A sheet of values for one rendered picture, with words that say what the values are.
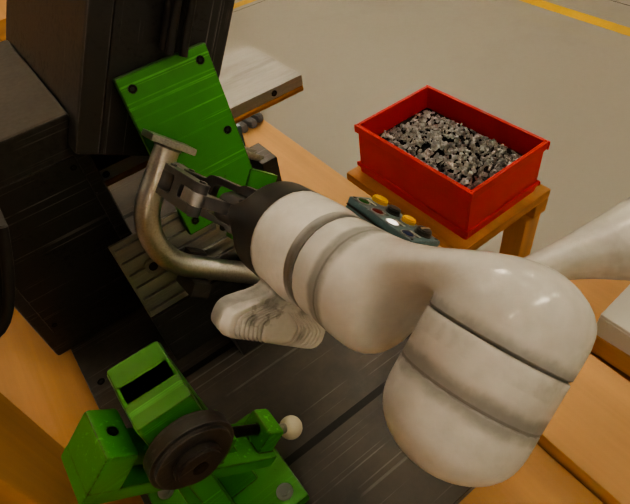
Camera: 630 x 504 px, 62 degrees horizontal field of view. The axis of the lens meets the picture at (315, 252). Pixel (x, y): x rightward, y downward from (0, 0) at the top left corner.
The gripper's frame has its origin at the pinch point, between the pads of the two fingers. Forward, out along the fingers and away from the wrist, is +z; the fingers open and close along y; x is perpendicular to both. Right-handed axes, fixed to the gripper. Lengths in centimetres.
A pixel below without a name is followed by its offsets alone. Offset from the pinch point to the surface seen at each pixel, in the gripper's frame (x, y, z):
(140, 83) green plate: -6.3, 4.8, 18.5
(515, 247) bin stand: -6, -82, 22
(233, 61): -16.4, -14.9, 43.0
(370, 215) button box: -1.8, -35.4, 18.4
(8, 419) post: 28.6, 9.5, 5.5
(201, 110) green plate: -6.3, -2.9, 18.5
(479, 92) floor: -76, -197, 154
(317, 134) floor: -22, -132, 185
